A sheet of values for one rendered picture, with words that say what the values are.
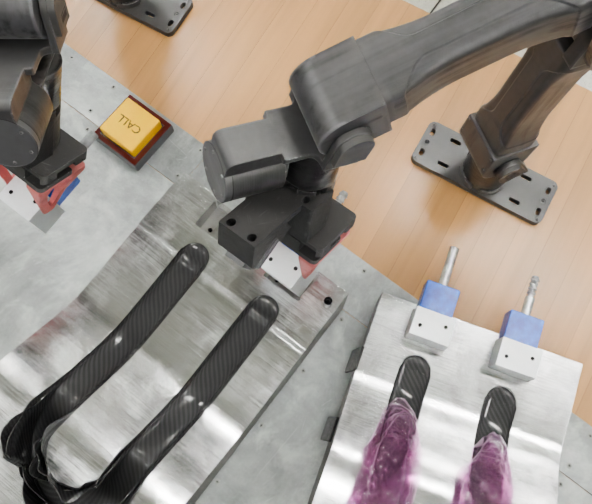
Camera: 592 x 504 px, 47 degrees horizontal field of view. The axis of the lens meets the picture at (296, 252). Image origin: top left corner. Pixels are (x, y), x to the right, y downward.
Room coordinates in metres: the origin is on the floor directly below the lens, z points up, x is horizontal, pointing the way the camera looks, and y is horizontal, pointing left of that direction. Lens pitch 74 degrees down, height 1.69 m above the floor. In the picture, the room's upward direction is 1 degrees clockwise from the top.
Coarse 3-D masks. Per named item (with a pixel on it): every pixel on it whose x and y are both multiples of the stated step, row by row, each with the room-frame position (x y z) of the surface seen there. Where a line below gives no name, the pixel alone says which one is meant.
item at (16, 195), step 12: (84, 144) 0.34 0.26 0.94; (12, 180) 0.29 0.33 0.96; (0, 192) 0.27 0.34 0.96; (12, 192) 0.27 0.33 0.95; (24, 192) 0.27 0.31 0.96; (12, 204) 0.26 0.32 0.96; (24, 204) 0.26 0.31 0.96; (36, 204) 0.26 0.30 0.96; (60, 204) 0.27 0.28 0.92; (24, 216) 0.24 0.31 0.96; (36, 216) 0.24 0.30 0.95; (48, 216) 0.25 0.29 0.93; (60, 216) 0.26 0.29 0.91; (48, 228) 0.24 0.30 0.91
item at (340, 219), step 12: (300, 192) 0.23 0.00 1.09; (312, 192) 0.23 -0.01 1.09; (324, 192) 0.23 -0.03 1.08; (336, 204) 0.24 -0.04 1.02; (336, 216) 0.23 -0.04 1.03; (348, 216) 0.23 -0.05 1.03; (324, 228) 0.21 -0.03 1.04; (336, 228) 0.21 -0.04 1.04; (348, 228) 0.22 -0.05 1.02; (300, 240) 0.20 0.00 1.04; (312, 240) 0.20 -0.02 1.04; (324, 240) 0.20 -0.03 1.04; (324, 252) 0.19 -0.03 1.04
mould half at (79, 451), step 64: (192, 192) 0.30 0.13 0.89; (128, 256) 0.22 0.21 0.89; (64, 320) 0.14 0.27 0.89; (192, 320) 0.14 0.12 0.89; (320, 320) 0.14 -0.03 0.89; (0, 384) 0.06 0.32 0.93; (128, 384) 0.06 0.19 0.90; (256, 384) 0.07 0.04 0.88; (0, 448) -0.01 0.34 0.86; (64, 448) -0.01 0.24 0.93; (192, 448) -0.01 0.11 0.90
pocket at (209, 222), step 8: (208, 208) 0.28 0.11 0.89; (216, 208) 0.29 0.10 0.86; (224, 208) 0.29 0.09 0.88; (208, 216) 0.28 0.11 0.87; (216, 216) 0.28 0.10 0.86; (224, 216) 0.28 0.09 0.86; (200, 224) 0.27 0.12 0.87; (208, 224) 0.27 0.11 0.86; (216, 224) 0.27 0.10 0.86; (208, 232) 0.26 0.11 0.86; (216, 232) 0.26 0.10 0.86
